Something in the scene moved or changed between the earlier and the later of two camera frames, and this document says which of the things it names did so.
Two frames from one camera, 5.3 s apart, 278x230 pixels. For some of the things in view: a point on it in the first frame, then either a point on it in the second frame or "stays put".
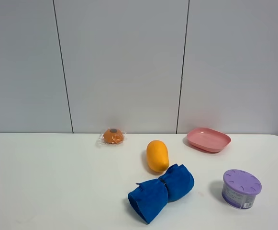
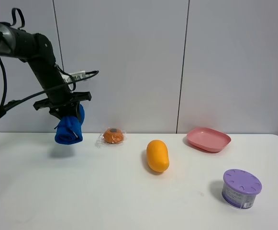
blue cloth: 150,199 → 69,130
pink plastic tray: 208,140 stays put
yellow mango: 157,155 stays put
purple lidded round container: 239,189 stays put
